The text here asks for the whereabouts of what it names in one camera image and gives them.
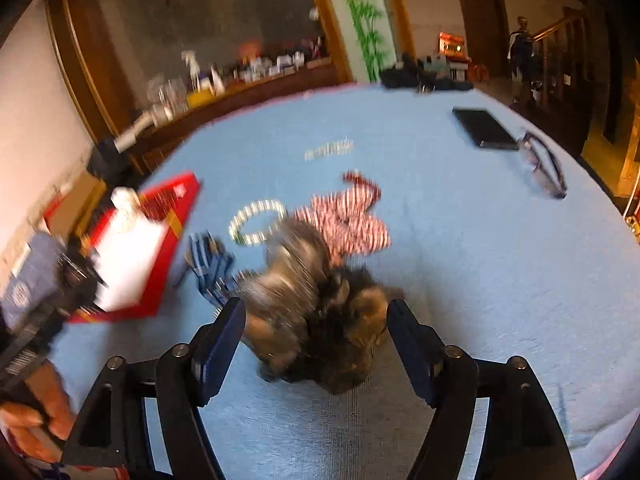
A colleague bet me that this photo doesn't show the person's left hand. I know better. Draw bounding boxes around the person's left hand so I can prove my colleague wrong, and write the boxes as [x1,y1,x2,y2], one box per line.
[0,360,76,461]

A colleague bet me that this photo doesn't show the blue plaid cloth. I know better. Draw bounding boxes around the blue plaid cloth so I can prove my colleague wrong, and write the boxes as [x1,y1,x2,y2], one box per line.
[10,232,66,321]

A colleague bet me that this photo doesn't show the white spray bottle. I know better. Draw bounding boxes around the white spray bottle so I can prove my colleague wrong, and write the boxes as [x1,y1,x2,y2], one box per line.
[182,51,201,93]

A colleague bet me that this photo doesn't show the brown wooden door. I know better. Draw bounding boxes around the brown wooden door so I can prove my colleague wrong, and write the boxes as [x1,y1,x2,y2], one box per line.
[452,0,511,78]

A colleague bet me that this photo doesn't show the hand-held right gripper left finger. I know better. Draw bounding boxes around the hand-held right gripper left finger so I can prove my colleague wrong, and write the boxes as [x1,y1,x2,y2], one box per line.
[60,297,247,480]

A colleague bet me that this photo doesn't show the wooden counter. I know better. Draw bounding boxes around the wooden counter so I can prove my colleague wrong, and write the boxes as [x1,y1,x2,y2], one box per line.
[115,57,341,161]

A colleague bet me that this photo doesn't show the large pearl bracelet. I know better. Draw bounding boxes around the large pearl bracelet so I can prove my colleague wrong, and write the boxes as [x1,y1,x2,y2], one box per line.
[228,200,288,247]

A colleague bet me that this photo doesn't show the etched glass partition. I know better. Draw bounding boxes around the etched glass partition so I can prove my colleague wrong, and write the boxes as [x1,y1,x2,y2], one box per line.
[45,0,351,126]

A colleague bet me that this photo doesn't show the dark hanging jacket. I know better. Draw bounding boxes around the dark hanging jacket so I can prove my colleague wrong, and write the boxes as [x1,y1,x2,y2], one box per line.
[509,16,543,81]

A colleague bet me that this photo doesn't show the wooden stair railing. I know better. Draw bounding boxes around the wooden stair railing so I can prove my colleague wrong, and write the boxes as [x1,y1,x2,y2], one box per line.
[530,7,601,151]

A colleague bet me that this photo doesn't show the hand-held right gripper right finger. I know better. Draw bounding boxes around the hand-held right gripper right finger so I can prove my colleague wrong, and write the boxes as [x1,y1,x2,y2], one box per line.
[386,299,578,480]

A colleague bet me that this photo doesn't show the patterned red white clothing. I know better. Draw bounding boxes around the patterned red white clothing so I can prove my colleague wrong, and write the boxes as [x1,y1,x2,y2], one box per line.
[25,455,128,480]

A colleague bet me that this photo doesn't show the white fluffy hair clip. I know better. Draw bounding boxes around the white fluffy hair clip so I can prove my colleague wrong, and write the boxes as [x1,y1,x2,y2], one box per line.
[110,186,143,233]

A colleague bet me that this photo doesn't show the bamboo painted pillar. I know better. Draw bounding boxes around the bamboo painted pillar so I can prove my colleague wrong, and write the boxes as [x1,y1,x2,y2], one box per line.
[300,0,416,86]

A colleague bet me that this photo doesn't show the orange red carton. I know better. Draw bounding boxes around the orange red carton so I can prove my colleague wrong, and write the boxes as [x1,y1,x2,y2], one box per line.
[437,31,473,68]

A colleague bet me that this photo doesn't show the dark brown furry scrunchie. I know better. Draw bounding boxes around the dark brown furry scrunchie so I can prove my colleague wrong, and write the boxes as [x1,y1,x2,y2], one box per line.
[260,265,406,395]

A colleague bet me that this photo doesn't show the red plaid scrunchie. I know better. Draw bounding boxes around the red plaid scrunchie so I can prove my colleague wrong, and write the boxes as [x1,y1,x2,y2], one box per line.
[295,187,392,266]

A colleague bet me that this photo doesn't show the light brown furry scrunchie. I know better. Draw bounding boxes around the light brown furry scrunchie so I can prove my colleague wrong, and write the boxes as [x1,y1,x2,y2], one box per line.
[237,220,335,343]

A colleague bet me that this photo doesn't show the brown cardboard box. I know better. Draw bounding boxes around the brown cardboard box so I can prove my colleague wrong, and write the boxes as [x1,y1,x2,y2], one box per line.
[50,172,108,236]

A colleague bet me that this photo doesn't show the black eyeglasses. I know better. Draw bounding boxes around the black eyeglasses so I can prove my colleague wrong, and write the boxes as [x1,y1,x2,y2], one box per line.
[517,131,568,200]

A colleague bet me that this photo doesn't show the dark clothing pile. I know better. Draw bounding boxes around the dark clothing pile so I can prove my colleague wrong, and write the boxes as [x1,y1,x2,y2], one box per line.
[380,55,473,95]

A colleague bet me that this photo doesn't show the small pearl bracelet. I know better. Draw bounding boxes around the small pearl bracelet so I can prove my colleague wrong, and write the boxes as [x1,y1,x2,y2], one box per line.
[303,139,355,162]

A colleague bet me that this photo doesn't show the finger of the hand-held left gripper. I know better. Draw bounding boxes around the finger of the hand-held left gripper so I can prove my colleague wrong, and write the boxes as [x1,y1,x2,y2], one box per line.
[54,240,108,313]

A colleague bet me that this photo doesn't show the red gift box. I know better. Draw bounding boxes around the red gift box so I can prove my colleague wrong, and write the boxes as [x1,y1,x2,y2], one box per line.
[69,172,202,325]

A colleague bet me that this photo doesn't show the blue striped ribbon bow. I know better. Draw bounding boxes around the blue striped ribbon bow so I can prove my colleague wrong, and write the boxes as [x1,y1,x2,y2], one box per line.
[182,230,238,311]

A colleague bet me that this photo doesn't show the clear glass pitcher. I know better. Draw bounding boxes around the clear glass pitcher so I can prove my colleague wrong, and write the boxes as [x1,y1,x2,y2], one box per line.
[160,80,188,116]

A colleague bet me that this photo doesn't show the black smartphone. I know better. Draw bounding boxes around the black smartphone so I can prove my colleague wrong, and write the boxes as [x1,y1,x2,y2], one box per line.
[452,107,521,151]

